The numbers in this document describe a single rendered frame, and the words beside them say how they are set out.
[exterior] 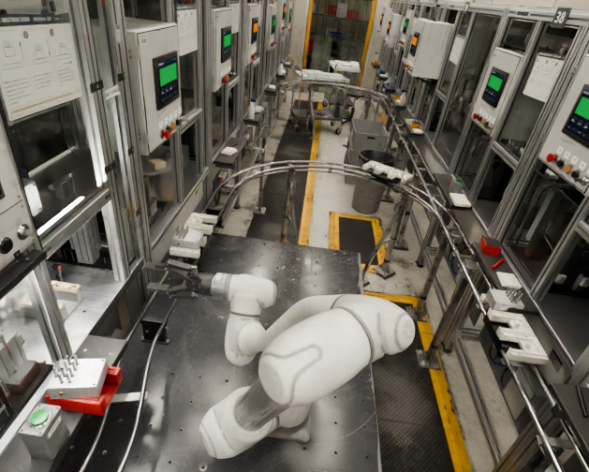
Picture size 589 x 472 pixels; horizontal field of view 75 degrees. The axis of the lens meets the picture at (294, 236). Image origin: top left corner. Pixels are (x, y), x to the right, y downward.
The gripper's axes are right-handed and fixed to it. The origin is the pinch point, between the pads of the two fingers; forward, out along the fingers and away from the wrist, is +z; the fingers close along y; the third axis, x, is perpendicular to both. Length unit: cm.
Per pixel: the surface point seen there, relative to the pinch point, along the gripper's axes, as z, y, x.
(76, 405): 8.8, -17.7, 37.5
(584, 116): -153, 56, -68
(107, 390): 4.3, -20.5, 30.0
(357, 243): -102, -111, -214
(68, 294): 35.3, -17.5, -3.5
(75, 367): 10.7, -9.3, 31.7
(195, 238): 3, -20, -54
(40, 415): 10.7, -8.7, 46.6
